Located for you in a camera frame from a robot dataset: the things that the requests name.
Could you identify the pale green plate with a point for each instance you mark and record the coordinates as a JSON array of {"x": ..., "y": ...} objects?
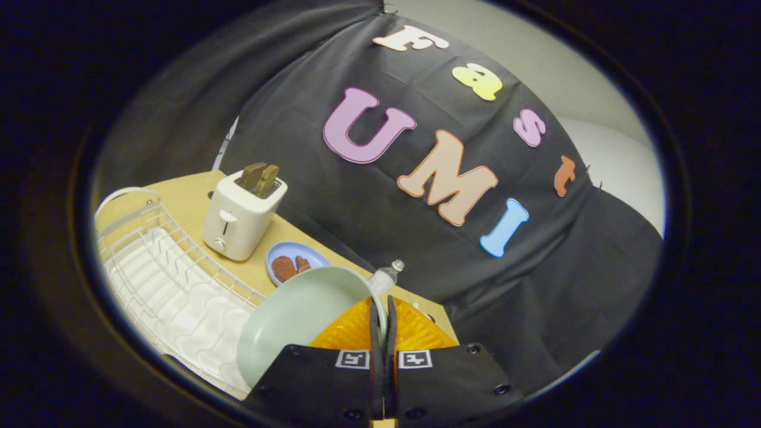
[{"x": 297, "y": 321}]

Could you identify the brown meat piece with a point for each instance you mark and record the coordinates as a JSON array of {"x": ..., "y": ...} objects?
[
  {"x": 302, "y": 264},
  {"x": 283, "y": 268}
]

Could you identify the brown toast slice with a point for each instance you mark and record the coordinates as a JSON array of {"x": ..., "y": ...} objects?
[
  {"x": 251, "y": 174},
  {"x": 266, "y": 181}
]

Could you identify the black backdrop cloth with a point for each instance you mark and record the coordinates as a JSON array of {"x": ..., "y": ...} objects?
[{"x": 416, "y": 208}]

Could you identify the white toaster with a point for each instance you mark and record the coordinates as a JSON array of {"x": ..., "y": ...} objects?
[{"x": 238, "y": 220}]

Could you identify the clear plastic water bottle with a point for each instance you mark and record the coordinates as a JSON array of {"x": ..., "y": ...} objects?
[{"x": 383, "y": 278}]

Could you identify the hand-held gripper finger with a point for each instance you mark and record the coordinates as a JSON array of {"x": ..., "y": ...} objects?
[
  {"x": 390, "y": 321},
  {"x": 376, "y": 333}
]

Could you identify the small blue plate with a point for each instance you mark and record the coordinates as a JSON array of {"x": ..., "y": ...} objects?
[{"x": 279, "y": 252}]

